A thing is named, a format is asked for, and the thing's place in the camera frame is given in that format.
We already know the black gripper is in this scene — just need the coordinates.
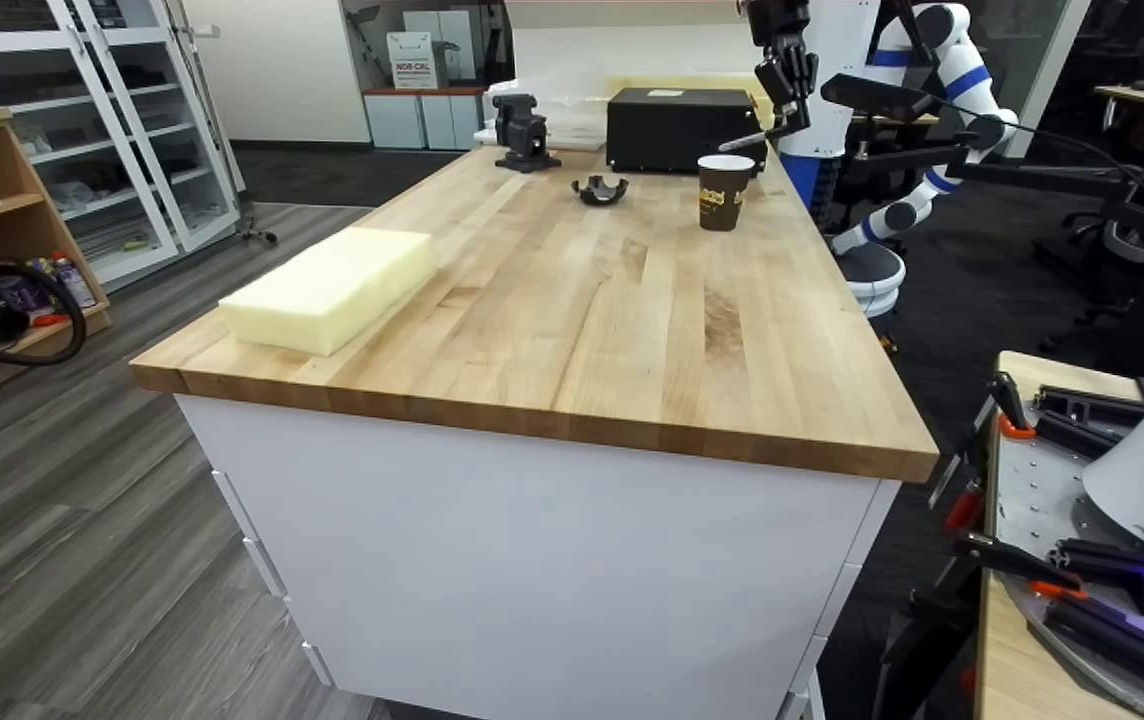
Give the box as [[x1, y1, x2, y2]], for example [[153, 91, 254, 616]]
[[743, 0, 819, 136]]

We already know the black box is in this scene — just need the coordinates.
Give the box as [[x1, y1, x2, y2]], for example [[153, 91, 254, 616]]
[[602, 86, 771, 182]]

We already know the white and blue robot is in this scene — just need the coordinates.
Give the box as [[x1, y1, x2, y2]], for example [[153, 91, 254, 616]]
[[819, 0, 1026, 325]]

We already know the black curved clip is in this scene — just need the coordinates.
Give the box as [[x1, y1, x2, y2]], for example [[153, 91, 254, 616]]
[[568, 172, 632, 214]]

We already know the black bench vise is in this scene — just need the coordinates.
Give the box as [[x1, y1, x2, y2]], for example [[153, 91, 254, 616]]
[[487, 91, 562, 178]]

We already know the low light blue cabinet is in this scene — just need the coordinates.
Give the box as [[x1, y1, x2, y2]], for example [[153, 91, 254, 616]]
[[359, 90, 491, 155]]

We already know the white poster board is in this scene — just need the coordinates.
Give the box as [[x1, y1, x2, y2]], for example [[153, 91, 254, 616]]
[[383, 8, 483, 97]]

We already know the black flat tool case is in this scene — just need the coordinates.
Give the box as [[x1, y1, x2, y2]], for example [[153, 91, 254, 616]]
[[1026, 380, 1144, 460]]

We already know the yellow foam block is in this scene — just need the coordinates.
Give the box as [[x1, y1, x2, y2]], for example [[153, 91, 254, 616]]
[[217, 224, 445, 361]]

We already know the black and red stand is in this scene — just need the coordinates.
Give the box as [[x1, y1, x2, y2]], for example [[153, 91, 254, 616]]
[[868, 437, 993, 720]]

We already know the black orange tipped tool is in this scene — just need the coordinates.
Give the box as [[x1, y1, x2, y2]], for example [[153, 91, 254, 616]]
[[959, 527, 1144, 625]]

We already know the white glass door cabinet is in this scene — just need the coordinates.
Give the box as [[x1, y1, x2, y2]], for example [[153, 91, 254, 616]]
[[0, 0, 186, 294], [69, 0, 247, 257]]

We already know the wooden side table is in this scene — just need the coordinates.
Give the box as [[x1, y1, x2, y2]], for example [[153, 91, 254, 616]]
[[969, 350, 1144, 720]]

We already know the long black bar tool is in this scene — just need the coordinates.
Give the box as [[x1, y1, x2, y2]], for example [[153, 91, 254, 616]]
[[1041, 597, 1144, 712]]

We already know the orange handled black tool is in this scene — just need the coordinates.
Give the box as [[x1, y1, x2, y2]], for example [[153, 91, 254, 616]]
[[989, 370, 1045, 450]]

